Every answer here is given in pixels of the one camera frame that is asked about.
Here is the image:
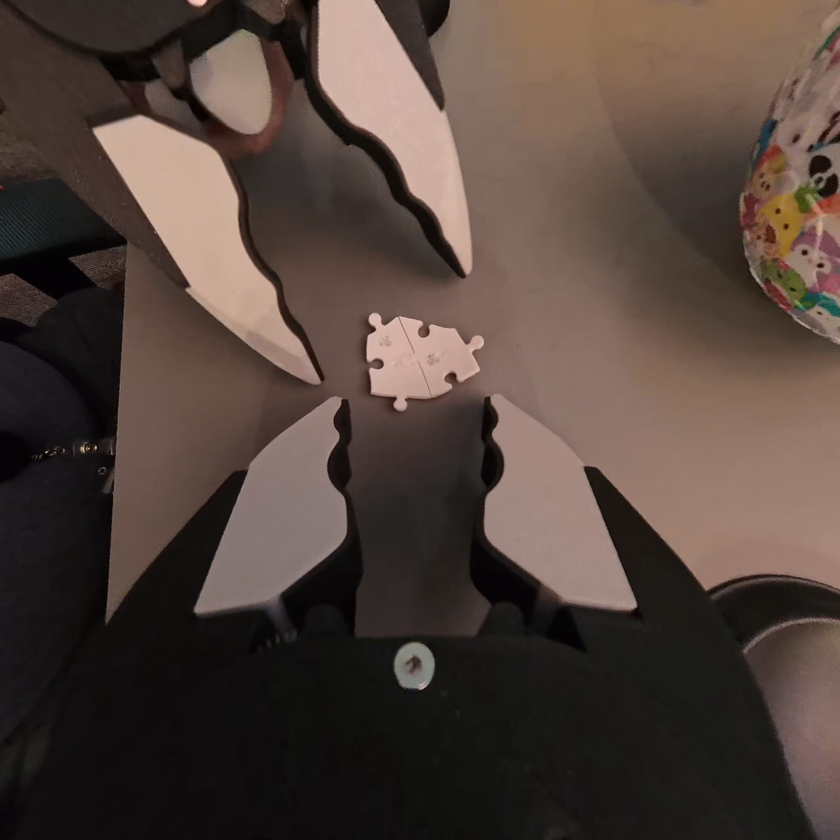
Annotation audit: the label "colourful puzzle ball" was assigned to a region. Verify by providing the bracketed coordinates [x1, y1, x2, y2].
[739, 13, 840, 343]

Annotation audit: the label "black round ball stand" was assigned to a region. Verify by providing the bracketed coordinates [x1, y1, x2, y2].
[707, 574, 840, 840]

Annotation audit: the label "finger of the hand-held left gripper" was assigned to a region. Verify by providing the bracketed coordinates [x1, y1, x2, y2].
[92, 113, 324, 386]
[304, 0, 475, 280]

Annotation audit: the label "dark teal chair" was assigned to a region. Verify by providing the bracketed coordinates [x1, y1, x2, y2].
[0, 177, 126, 263]

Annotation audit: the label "person's dark trousers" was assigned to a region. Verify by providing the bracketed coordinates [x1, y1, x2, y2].
[0, 285, 126, 742]

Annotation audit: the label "metal chain clip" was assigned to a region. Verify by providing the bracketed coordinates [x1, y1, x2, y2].
[29, 436, 118, 494]

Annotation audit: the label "white puzzle piece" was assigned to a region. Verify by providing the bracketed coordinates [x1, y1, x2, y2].
[400, 317, 485, 398]
[366, 313, 431, 412]

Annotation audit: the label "person's left hand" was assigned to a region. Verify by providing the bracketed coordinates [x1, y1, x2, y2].
[215, 38, 294, 160]

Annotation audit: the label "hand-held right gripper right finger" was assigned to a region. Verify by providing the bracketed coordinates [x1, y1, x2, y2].
[470, 392, 640, 636]

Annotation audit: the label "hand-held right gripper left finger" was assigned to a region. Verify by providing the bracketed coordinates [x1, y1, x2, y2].
[192, 395, 363, 636]

